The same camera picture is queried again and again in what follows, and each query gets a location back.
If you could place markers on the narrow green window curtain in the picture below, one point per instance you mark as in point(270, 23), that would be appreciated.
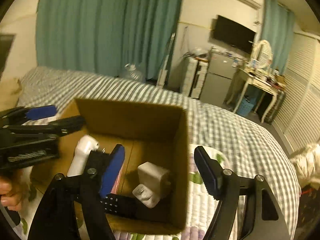
point(277, 30)

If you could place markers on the small white charger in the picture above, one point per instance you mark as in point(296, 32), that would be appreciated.
point(143, 195)

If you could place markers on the blue plastic basket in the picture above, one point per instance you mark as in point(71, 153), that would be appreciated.
point(246, 107)

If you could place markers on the clear plastic bag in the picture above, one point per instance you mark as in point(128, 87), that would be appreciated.
point(197, 52)

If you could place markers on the tan pillow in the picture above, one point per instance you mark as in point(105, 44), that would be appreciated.
point(10, 92)

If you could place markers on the white ribbed suitcase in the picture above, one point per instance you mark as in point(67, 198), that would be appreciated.
point(191, 77)

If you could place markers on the white louvred wardrobe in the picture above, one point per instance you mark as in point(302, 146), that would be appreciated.
point(300, 92)

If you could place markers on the black keypad remote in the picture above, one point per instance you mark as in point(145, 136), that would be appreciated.
point(120, 205)

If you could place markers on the cream padded jacket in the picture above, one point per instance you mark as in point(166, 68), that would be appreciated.
point(308, 165)

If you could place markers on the green corner curtain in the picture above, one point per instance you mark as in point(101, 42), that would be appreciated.
point(155, 30)

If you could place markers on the white handheld device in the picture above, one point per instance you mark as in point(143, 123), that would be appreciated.
point(81, 155)

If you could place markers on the cardboard box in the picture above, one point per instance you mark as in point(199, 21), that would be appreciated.
point(130, 120)

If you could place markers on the person's left hand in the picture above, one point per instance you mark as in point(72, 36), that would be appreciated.
point(10, 192)

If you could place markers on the white floral quilted mat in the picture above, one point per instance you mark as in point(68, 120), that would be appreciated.
point(197, 212)

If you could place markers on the white oval vanity mirror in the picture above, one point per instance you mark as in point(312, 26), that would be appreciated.
point(262, 55)

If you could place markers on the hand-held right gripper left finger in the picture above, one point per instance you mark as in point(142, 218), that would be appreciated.
point(112, 171)

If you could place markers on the wide green curtain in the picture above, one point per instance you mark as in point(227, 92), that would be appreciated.
point(80, 25)

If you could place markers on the dark hard suitcase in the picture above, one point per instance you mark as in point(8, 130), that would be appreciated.
point(275, 107)

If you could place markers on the grey small fridge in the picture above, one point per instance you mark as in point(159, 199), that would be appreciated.
point(220, 77)

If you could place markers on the black wall television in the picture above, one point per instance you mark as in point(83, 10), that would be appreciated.
point(232, 33)

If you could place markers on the clear water jug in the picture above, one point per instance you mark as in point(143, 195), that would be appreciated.
point(132, 72)

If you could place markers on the pink patterned case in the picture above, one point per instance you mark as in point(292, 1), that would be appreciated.
point(118, 182)

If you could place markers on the white flat mop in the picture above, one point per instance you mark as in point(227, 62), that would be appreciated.
point(165, 65)

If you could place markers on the large white charger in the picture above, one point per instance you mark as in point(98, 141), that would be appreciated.
point(152, 173)

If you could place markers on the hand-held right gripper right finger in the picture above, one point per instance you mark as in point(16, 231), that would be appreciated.
point(208, 173)

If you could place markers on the white vanity table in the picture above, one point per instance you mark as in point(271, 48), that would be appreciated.
point(255, 82)

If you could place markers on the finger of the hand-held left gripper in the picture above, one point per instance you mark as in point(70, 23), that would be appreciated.
point(65, 126)
point(40, 112)

